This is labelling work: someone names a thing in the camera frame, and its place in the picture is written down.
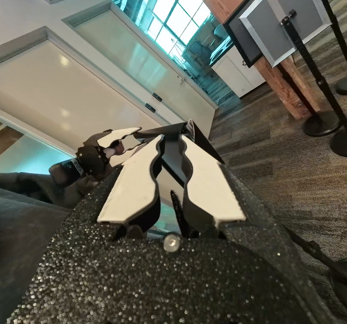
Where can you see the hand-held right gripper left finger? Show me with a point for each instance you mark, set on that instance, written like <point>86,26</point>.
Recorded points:
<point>132,183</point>

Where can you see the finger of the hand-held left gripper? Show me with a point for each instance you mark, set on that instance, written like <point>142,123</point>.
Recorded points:
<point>119,134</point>
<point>127,154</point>

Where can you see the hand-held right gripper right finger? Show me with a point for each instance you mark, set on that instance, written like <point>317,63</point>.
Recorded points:
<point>211,191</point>

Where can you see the black snap frame sign stand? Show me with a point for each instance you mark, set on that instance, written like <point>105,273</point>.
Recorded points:
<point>206,147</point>

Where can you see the black card reader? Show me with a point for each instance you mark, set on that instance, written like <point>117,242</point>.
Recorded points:
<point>150,107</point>
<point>157,97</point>

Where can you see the frosted glass door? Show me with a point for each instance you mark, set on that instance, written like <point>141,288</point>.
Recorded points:
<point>151,66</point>
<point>54,85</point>

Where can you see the person's torso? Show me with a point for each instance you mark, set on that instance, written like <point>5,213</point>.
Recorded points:
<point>21,234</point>

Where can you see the white recycling cabinet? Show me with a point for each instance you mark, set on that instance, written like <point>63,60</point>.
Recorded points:
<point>235,74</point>

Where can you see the large window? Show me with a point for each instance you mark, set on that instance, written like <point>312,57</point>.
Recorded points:
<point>176,12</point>

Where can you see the group of floor sign stands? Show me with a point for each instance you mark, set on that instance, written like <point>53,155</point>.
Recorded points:
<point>271,36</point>

